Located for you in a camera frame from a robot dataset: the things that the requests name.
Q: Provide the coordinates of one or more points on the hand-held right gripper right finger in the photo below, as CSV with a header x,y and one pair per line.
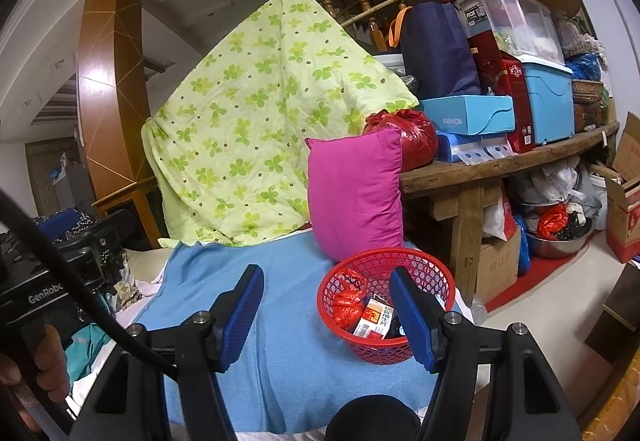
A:
x,y
412,316

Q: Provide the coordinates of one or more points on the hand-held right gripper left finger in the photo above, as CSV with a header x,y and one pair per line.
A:
x,y
240,321

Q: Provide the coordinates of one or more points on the black plastic bag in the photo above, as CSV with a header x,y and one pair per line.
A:
x,y
397,323

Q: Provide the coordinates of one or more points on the small white orange carton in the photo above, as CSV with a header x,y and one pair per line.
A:
x,y
372,321

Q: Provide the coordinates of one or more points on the red plastic mesh basket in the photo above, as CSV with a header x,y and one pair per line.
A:
x,y
370,353

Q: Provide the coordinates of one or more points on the person's left hand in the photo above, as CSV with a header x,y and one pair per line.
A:
x,y
50,371

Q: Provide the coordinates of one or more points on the blue blanket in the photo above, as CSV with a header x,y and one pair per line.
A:
x,y
290,361

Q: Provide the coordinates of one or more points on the teal cloth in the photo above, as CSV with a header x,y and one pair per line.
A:
x,y
87,346

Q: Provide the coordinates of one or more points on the black white dotted cloth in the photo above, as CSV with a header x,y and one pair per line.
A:
x,y
75,223

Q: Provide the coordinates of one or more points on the beige patterned cloth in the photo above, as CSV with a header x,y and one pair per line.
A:
x,y
122,293

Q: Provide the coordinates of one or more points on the brown cardboard box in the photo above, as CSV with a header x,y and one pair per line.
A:
x,y
497,266

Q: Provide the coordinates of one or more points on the grey cabinet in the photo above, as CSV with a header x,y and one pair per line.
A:
x,y
75,186

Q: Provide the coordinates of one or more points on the blue plastic bag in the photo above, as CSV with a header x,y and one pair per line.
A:
x,y
523,248

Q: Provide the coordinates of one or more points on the red floor mat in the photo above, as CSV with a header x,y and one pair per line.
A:
x,y
535,271

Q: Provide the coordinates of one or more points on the pink pillow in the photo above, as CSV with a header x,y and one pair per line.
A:
x,y
355,191

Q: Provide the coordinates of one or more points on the rough wooden bench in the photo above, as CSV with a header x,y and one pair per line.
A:
x,y
450,181

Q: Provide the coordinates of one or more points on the steel bowl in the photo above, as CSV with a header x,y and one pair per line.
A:
x,y
555,246

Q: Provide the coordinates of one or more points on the red bag in steel bowl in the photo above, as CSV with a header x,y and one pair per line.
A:
x,y
552,221

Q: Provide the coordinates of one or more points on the blue white flat box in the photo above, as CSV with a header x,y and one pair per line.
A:
x,y
465,148

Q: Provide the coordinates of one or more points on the shiny red plastic bag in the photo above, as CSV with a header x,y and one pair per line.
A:
x,y
415,136

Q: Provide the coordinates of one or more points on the white plastic bag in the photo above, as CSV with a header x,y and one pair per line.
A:
x,y
555,181

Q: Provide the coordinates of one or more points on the green floral quilt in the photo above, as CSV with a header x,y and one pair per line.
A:
x,y
250,121

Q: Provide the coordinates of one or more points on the curved wooden pillar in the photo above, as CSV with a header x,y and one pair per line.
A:
x,y
105,96

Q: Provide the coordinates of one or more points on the dark wooden furniture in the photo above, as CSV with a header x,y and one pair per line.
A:
x,y
617,316

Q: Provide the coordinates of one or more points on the blue shoebox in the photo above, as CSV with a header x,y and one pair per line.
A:
x,y
465,113

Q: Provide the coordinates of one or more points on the open cardboard box red print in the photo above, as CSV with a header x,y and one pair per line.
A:
x,y
622,216

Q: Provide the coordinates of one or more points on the dark red gift box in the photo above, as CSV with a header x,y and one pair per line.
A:
x,y
505,81

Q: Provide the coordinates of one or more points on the cyan plastic storage tub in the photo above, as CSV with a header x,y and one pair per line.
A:
x,y
550,101

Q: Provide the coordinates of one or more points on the wicker basket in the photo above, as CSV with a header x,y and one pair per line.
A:
x,y
587,91

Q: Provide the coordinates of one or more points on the clear plastic storage box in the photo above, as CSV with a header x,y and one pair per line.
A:
x,y
520,21

